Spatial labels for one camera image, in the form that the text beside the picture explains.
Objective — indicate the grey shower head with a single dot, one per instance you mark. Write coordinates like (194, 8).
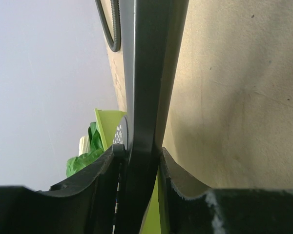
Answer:
(151, 33)

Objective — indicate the green plastic tray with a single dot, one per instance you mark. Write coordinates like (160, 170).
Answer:
(108, 126)

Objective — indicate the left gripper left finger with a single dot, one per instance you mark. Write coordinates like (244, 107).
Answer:
(84, 203)

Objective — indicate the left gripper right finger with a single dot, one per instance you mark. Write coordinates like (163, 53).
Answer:
(188, 206)

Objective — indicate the green lettuce toy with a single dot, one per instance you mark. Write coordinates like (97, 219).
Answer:
(90, 149)

